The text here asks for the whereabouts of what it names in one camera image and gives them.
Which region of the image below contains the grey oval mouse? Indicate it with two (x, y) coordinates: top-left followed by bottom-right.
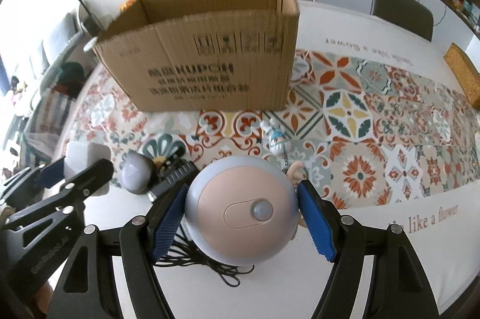
(120, 151), (154, 195)

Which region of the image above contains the upright vacuum cleaner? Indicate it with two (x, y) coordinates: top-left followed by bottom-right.
(77, 0), (104, 38)

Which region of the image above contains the brown cardboard box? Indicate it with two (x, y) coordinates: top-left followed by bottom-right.
(94, 0), (299, 112)

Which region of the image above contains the grey sofa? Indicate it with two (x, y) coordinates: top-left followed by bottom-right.
(0, 12), (84, 99)

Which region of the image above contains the small blue-haired figurine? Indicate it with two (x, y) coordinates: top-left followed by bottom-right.
(260, 117), (291, 164)

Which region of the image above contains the black power adapter with cable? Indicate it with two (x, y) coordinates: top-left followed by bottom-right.
(154, 225), (256, 288)

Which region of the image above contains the round pink night light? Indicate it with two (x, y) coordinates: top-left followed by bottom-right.
(185, 156), (299, 266)

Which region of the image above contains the patterned table runner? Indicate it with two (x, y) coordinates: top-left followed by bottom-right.
(69, 50), (479, 209)

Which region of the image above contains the striped cushion chair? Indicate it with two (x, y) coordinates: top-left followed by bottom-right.
(10, 89), (80, 169)

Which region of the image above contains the dark dining chair right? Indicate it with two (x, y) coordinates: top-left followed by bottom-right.
(370, 0), (434, 41)

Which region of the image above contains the white battery charger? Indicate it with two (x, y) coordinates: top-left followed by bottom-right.
(64, 141), (111, 196)

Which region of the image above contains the black ribbed charger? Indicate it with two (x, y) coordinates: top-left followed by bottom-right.
(147, 154), (199, 203)

